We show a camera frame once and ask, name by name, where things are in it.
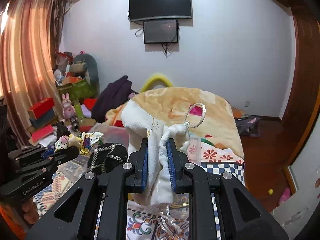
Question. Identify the white drawstring pouch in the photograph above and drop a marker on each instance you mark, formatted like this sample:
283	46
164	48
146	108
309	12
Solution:
158	191

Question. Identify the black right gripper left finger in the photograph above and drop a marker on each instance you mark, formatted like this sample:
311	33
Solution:
95	207

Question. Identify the orange fleece blanket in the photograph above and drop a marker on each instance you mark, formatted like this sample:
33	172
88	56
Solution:
172	105

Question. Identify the red cushion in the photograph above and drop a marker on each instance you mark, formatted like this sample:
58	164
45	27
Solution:
89	103

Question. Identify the pink bunny figure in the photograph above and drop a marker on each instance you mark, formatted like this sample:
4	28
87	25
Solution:
68	109

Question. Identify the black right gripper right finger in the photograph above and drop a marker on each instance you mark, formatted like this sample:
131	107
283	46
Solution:
220	206

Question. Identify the black knit hat gold pattern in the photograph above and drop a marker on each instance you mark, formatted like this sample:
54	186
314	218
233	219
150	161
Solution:
106	157

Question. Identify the green cardboard box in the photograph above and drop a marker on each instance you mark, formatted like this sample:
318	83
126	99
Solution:
79	90

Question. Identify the orange curtain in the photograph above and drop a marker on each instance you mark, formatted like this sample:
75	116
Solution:
27	62

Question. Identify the floral yellow scrunchie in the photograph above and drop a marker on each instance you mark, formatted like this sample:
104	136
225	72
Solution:
83	143

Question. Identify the yellow furry hoop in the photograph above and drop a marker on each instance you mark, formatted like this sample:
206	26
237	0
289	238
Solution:
154	80

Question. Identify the large wall television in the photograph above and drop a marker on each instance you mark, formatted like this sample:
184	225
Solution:
140	10

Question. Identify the dark purple garment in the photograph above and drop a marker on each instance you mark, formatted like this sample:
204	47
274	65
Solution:
114	95

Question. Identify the left hand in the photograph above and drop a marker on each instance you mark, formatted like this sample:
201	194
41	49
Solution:
30	213

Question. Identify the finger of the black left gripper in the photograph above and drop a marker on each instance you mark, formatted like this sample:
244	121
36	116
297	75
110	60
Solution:
29	156
57	157

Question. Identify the clear plastic storage box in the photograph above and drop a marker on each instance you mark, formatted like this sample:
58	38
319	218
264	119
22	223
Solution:
120	137

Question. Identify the red box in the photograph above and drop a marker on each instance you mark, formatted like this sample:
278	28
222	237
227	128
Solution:
40	108

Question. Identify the small wall monitor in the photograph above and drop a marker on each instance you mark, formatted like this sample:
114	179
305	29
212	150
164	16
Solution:
161	31

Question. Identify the brown wooden door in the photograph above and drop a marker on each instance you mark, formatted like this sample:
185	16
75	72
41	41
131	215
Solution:
302	108

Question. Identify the grey plush toy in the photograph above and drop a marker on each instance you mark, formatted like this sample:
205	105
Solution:
85	67

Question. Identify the patterned colourful tablecloth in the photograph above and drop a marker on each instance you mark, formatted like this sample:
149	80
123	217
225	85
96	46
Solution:
141	221

